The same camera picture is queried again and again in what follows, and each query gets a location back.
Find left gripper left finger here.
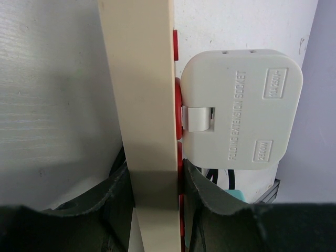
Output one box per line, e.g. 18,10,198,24
0,160,136,252

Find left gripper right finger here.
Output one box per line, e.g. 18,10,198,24
183,159,335,251

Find cyan plug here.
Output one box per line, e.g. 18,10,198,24
220,190,246,203

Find black power cord with plug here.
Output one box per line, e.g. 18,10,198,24
204,167,238,191

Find white plug adapter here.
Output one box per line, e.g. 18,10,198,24
181,49,303,170

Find beige red power strip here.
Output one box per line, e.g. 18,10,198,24
98,1,181,251

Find right aluminium side rail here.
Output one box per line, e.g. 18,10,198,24
254,179,281,204

